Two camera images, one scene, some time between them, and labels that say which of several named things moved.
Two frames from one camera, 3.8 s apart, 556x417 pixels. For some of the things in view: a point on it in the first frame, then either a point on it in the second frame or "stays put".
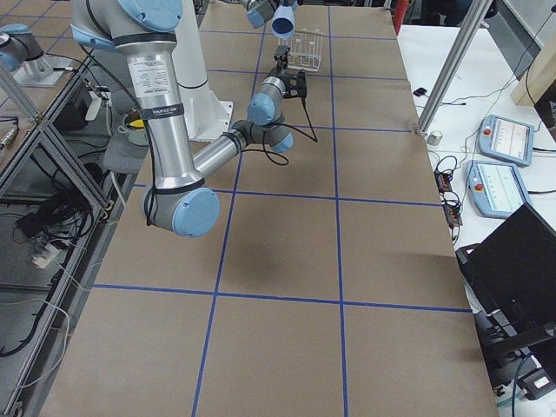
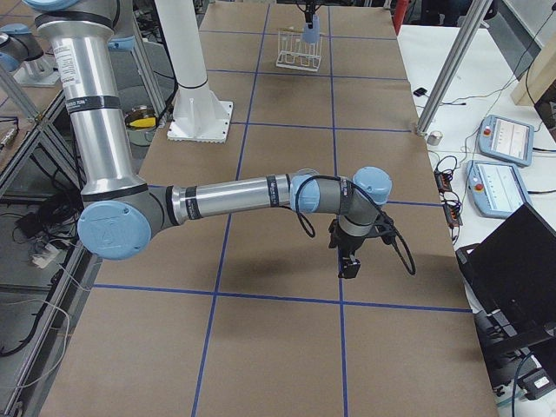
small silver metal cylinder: x=434 y=137 stays put
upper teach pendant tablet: x=506 y=140 stays put
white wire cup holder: x=306 y=47 stays put
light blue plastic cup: x=282 y=23 -> x=312 y=35
